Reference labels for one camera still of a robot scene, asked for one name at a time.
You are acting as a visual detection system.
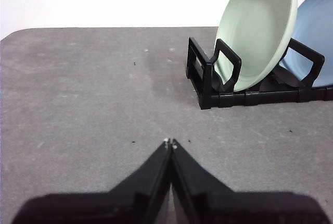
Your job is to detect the green round plate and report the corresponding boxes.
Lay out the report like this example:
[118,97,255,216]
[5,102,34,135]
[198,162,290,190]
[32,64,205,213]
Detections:
[213,0,299,92]

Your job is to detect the blue round plate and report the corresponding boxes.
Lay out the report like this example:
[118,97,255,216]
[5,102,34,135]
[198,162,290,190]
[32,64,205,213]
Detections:
[279,0,333,88]

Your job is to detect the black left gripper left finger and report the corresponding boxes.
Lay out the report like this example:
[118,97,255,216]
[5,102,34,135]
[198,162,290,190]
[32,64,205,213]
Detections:
[11,138,173,224]

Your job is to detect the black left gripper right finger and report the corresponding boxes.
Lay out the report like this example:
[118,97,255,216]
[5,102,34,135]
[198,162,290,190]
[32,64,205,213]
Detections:
[171,138,328,224]

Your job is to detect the black plastic plate rack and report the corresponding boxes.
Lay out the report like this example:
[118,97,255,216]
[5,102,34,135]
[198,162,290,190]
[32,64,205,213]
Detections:
[186,37,333,110]

